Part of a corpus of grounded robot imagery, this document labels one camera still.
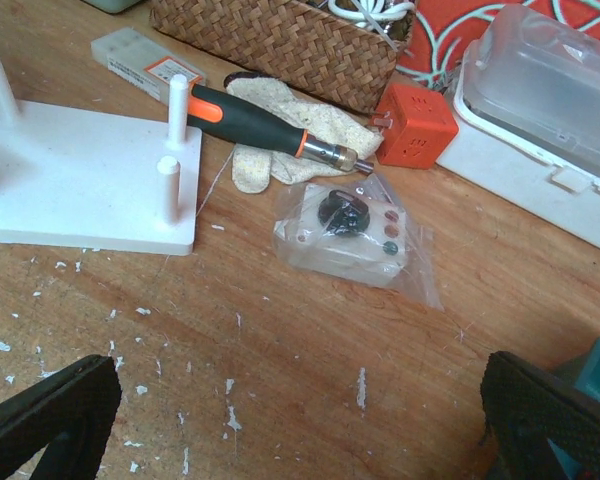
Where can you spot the orange black screwdriver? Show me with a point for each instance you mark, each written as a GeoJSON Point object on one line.
{"type": "Point", "coordinates": [238, 121]}

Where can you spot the woven wicker basket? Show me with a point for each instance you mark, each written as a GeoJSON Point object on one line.
{"type": "Point", "coordinates": [306, 47]}

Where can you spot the clear drill bit case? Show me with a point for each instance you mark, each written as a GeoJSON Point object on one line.
{"type": "Point", "coordinates": [142, 62]}

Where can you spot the orange cube adapter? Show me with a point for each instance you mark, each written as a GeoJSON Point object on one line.
{"type": "Point", "coordinates": [417, 125]}

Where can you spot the beige work glove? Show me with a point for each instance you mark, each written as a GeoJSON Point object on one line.
{"type": "Point", "coordinates": [253, 168]}

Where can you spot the white clear storage box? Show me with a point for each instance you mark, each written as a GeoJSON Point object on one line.
{"type": "Point", "coordinates": [527, 102]}

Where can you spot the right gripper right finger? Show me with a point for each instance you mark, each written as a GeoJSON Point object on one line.
{"type": "Point", "coordinates": [545, 428]}

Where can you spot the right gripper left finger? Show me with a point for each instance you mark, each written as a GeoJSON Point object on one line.
{"type": "Point", "coordinates": [68, 416]}

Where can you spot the white peg board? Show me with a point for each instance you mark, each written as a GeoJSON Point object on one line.
{"type": "Point", "coordinates": [78, 178]}

